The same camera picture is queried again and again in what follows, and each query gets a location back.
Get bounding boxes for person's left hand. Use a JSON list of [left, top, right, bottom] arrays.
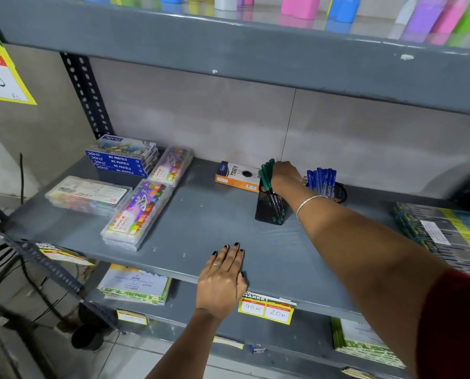
[[195, 243, 248, 321]]

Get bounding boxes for black cables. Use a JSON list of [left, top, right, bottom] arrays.
[[0, 153, 86, 325]]

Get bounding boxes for clear plastic crayon case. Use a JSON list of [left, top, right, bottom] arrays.
[[100, 179, 173, 252], [45, 176, 133, 217], [148, 147, 193, 187]]

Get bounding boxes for row of colourful bottles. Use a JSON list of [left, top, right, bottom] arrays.
[[81, 0, 470, 36]]

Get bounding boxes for person's left forearm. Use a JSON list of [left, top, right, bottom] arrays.
[[145, 308, 224, 379]]

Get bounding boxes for yellow double price label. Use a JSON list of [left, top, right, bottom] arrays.
[[238, 291, 297, 326]]

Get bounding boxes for yellow shelf price label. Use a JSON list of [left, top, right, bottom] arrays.
[[341, 367, 375, 379], [213, 336, 245, 350], [116, 309, 148, 326], [37, 242, 96, 267]]

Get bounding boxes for person's right forearm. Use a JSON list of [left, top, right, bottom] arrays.
[[288, 190, 453, 376]]

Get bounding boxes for red sleeve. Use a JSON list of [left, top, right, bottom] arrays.
[[415, 268, 470, 379]]

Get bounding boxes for stack of wrapped notebooks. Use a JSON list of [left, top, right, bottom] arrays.
[[392, 202, 470, 281]]

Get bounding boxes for black mesh pen holder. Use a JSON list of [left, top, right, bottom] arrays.
[[301, 181, 347, 205], [254, 181, 290, 226]]

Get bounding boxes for silver bracelet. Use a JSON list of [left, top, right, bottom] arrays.
[[296, 195, 329, 224]]

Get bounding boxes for black perforated rack upright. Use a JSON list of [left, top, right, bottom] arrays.
[[60, 52, 115, 141]]

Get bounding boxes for blue crayon box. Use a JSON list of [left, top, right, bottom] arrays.
[[85, 149, 158, 165], [94, 162, 158, 178], [96, 135, 157, 160], [90, 156, 158, 171]]

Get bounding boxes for bunch of blue pens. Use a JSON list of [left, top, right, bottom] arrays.
[[306, 167, 337, 200]]

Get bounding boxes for green bordered white booklet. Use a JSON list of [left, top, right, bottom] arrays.
[[97, 264, 173, 306]]

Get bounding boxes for stack of green bordered booklets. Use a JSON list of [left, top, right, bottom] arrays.
[[330, 317, 406, 370]]

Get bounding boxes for person's right hand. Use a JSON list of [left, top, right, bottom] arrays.
[[271, 161, 315, 206]]

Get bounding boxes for grey perforated metal bar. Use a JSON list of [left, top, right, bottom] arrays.
[[0, 192, 122, 333]]

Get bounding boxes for black round object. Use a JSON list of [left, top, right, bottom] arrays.
[[71, 303, 106, 352]]

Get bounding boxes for bunch of green pens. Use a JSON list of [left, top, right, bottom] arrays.
[[258, 158, 287, 225]]

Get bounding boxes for orange and black cardboard box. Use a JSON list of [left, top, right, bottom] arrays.
[[215, 161, 262, 193]]

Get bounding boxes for grey metal shelf rack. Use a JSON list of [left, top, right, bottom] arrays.
[[0, 0, 470, 379]]

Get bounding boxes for large yellow price sign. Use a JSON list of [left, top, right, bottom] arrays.
[[0, 7, 37, 106]]

